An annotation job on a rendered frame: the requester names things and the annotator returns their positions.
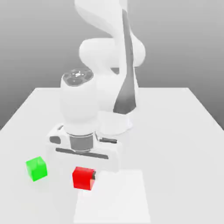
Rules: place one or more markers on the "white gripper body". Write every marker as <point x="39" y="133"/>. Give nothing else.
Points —
<point x="112" y="150"/>

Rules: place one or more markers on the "small red cube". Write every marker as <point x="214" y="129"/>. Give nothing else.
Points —
<point x="82" y="178"/>

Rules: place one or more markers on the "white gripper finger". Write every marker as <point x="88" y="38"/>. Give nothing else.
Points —
<point x="94" y="175"/>

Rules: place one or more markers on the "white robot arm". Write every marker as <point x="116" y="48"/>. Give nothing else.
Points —
<point x="78" y="103"/>

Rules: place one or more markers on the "small green cube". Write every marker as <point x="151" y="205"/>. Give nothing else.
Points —
<point x="36" y="168"/>

